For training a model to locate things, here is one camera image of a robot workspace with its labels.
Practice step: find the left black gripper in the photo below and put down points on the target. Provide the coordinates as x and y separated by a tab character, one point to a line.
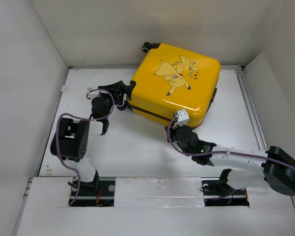
115	88

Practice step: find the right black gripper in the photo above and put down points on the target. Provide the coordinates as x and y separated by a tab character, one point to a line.
172	131

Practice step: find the yellow hard-shell suitcase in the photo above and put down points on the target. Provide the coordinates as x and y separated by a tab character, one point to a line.
171	79

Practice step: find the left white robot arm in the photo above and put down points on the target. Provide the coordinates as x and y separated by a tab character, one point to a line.
70	141

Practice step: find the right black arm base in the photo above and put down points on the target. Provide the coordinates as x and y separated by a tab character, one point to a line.
217	192

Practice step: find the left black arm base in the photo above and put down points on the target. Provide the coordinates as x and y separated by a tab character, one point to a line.
102	196

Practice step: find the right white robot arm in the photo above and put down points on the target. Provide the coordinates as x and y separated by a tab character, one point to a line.
272	168

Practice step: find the small pink paper scrap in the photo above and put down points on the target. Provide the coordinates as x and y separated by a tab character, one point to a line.
64	88

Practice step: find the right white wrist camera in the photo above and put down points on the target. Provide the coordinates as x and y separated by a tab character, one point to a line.
181	118

